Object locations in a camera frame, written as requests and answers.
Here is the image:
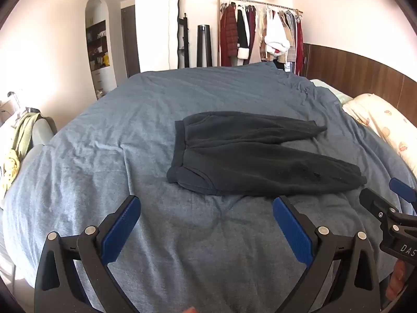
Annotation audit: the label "printed cream pillow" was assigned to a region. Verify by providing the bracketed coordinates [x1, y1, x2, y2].
[342, 93, 417, 170]

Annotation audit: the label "row of hanging clothes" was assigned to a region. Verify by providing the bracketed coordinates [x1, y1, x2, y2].
[219, 2, 305, 72]

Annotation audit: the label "person's right hand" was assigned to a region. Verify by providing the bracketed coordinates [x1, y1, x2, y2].
[386, 261, 408, 310]

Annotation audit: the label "wooden clothes rack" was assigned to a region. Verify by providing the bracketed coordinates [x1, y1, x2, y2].
[212, 0, 303, 69]

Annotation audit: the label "light green pillow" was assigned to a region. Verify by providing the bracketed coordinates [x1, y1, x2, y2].
[309, 79, 354, 105]

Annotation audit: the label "black pants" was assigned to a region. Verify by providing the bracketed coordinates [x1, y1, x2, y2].
[166, 111, 368, 197]

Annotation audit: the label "arched wall shelf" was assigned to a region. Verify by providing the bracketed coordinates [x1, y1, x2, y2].
[85, 0, 117, 100]

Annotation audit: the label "green cloth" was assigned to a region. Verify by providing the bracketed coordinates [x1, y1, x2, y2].
[0, 112, 44, 199]

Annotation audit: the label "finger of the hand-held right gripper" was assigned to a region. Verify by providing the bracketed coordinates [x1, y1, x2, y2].
[389, 178, 417, 206]
[359, 188, 400, 220]

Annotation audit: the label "white wavy floor mirror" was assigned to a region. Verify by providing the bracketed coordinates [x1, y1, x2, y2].
[168, 0, 190, 70]

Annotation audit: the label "black tapered stand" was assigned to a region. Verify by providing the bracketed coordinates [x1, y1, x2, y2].
[196, 24, 213, 68]

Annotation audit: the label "wooden headboard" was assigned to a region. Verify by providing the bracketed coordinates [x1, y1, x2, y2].
[303, 43, 417, 105]

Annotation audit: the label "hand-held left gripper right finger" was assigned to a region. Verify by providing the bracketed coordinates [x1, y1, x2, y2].
[272, 196, 382, 313]

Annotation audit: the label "blue bed blanket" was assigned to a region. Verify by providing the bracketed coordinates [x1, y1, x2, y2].
[0, 62, 417, 313]

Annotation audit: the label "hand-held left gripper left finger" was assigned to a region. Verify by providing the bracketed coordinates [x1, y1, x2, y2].
[34, 196, 142, 313]

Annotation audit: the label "dark door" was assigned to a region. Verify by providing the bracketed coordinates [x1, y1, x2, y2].
[120, 5, 140, 79]

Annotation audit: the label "grey chair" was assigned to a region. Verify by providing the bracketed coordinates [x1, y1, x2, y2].
[29, 117, 57, 149]

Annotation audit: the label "black coat stand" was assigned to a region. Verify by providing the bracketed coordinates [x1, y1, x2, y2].
[177, 13, 190, 68]

